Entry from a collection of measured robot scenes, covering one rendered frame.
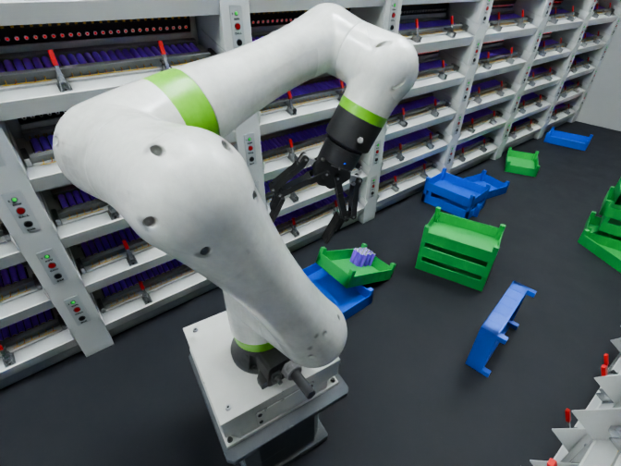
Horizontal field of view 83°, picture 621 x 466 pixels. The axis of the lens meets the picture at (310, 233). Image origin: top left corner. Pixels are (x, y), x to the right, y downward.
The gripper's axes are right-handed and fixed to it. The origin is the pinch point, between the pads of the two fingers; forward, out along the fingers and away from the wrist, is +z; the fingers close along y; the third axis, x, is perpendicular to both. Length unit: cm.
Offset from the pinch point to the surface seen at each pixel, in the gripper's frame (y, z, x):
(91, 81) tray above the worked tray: 52, 2, -48
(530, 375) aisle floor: -100, 25, 9
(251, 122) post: 6, -1, -64
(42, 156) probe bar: 58, 24, -42
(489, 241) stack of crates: -106, 3, -44
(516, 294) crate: -92, 6, -10
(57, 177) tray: 53, 27, -38
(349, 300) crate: -55, 47, -38
